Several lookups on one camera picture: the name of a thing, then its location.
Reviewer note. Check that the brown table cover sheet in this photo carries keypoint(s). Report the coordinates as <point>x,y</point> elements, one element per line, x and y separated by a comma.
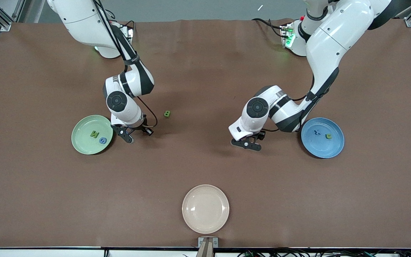
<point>205,89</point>

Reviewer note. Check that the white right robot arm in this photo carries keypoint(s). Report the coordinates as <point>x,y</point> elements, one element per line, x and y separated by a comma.
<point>80,21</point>

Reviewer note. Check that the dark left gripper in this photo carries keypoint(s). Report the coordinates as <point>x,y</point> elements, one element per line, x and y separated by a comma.
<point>259,135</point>

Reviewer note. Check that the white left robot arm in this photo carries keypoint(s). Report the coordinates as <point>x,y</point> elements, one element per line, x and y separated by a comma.
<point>334,39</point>

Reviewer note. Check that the beige plate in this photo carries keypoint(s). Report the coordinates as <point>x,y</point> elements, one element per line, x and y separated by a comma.
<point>205,208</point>

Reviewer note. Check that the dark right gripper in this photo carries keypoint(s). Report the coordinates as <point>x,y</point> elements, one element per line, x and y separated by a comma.
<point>141,128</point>

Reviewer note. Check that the blue letter x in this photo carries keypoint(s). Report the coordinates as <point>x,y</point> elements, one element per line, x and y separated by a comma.
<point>318,132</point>

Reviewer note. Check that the green plate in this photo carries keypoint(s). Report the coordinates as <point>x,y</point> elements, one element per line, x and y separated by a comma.
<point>84,142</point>

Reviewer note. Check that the blue plate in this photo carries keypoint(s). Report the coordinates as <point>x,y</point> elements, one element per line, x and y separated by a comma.
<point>323,148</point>

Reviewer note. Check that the blue capital letter G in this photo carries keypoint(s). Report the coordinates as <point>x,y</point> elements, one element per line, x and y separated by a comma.
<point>102,138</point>

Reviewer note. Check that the green capital letter N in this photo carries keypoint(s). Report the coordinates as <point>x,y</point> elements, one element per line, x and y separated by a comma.
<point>94,134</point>

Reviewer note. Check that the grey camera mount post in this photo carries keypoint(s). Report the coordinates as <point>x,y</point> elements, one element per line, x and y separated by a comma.
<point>208,246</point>

